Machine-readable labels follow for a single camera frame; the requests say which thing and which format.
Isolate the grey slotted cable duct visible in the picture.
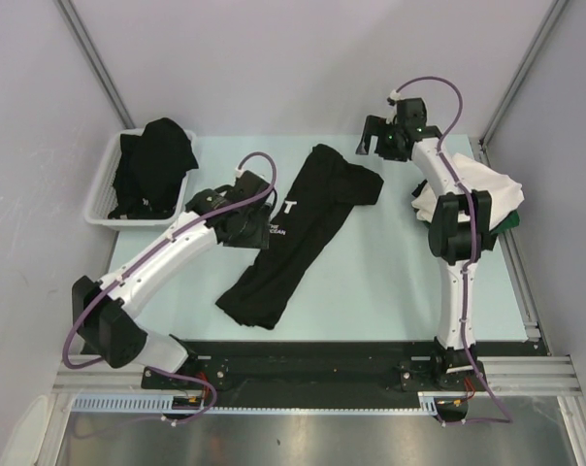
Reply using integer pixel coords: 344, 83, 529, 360
72, 392, 178, 412

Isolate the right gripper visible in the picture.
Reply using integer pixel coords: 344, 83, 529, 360
355, 116, 407, 162

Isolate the white folded t-shirt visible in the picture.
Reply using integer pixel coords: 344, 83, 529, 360
411, 153, 524, 231

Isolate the black clothes pile in basket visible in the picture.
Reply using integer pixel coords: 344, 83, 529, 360
108, 117, 199, 220

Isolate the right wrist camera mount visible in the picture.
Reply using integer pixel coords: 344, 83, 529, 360
387, 89, 402, 107

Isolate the black t-shirt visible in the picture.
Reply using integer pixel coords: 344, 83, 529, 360
215, 144, 384, 330

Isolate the aluminium frame rail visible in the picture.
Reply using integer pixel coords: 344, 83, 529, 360
52, 353, 148, 394

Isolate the white plastic laundry basket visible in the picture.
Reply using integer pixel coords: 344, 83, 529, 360
83, 128, 195, 231

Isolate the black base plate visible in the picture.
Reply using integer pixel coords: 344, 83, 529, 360
81, 339, 491, 421

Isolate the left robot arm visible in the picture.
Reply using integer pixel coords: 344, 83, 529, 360
70, 170, 274, 388

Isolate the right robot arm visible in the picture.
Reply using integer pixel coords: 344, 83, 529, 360
356, 91, 494, 389

